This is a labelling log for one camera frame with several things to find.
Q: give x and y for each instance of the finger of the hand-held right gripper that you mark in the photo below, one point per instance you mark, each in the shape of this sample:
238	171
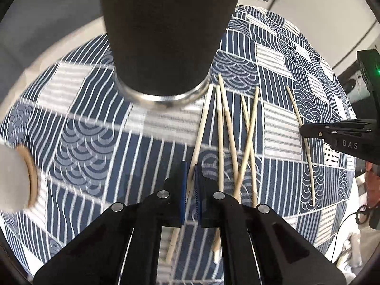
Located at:
350	125
314	133

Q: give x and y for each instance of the person's right hand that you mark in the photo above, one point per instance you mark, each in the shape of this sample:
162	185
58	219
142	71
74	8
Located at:
374	184

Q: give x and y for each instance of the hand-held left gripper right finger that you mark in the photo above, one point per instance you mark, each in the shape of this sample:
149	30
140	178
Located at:
198	196

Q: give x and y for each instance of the thin wooden chopstick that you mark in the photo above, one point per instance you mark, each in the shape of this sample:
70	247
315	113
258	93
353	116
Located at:
202	124
311	184

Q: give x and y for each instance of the bunch of wooden chopsticks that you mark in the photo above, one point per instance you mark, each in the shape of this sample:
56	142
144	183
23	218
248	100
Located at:
220	139

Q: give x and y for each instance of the black cylindrical utensil holder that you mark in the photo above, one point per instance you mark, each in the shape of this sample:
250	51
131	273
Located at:
166	35

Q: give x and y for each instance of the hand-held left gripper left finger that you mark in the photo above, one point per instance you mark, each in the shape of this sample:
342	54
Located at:
184	190

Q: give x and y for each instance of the blue white patterned tablecloth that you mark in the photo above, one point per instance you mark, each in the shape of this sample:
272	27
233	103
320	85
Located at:
89	124

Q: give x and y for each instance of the small plant in white pot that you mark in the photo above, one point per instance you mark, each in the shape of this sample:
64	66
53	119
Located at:
12	178

